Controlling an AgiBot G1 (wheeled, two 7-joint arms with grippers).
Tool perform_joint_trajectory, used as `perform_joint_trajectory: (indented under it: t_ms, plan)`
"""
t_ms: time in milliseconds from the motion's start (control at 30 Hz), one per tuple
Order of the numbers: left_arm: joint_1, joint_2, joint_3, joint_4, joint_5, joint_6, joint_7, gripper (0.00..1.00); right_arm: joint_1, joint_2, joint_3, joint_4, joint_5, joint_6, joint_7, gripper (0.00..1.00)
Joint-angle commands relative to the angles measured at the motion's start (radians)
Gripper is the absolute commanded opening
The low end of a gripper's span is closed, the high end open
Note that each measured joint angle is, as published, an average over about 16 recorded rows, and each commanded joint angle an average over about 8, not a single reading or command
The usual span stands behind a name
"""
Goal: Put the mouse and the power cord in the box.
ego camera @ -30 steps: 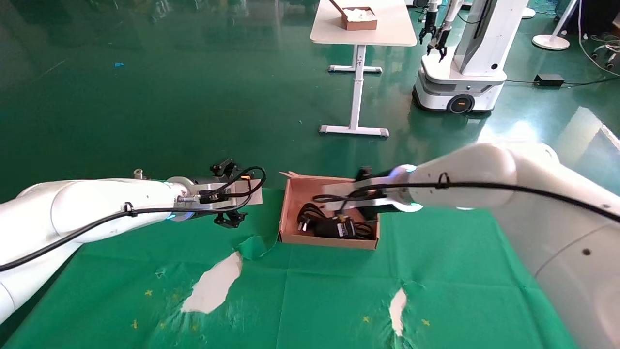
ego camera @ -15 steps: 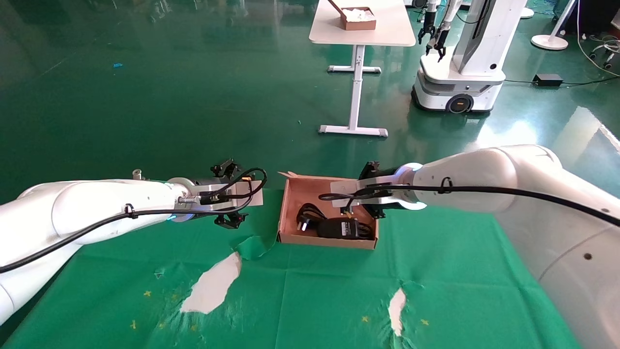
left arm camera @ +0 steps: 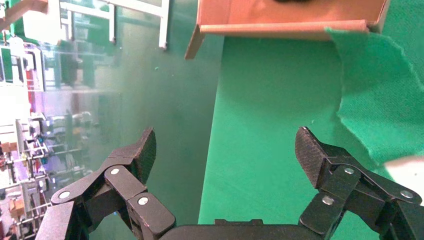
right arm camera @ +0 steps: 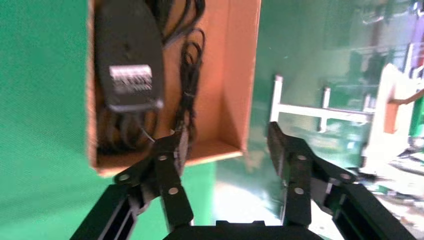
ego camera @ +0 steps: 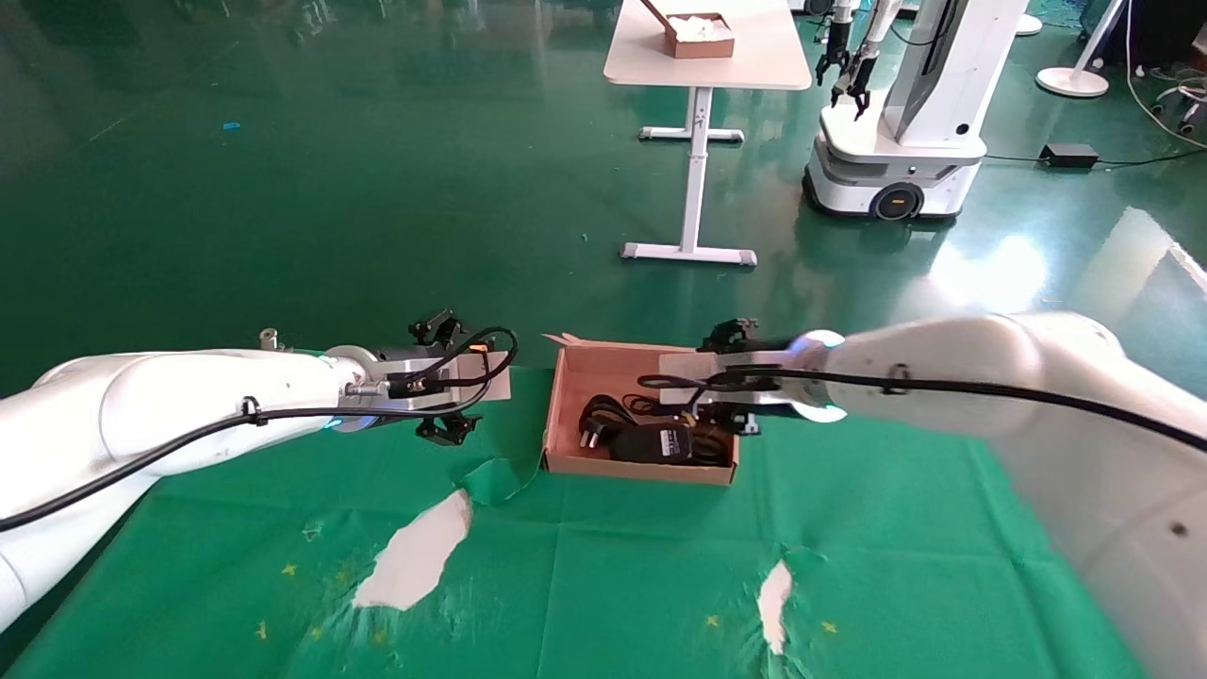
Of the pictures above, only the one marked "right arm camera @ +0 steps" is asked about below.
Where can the green tablecloth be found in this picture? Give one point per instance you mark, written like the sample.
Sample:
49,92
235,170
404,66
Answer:
43,116

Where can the white metal frame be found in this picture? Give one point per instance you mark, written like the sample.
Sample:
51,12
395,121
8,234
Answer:
314,111

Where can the black power adapter white label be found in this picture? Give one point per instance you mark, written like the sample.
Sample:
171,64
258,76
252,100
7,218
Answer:
129,39

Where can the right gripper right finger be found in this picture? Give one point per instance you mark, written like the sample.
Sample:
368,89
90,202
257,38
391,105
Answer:
298,172

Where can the open brown cardboard box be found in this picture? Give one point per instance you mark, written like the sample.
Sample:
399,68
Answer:
228,82

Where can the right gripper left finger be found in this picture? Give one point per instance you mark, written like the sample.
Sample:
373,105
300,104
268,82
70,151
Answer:
169,172

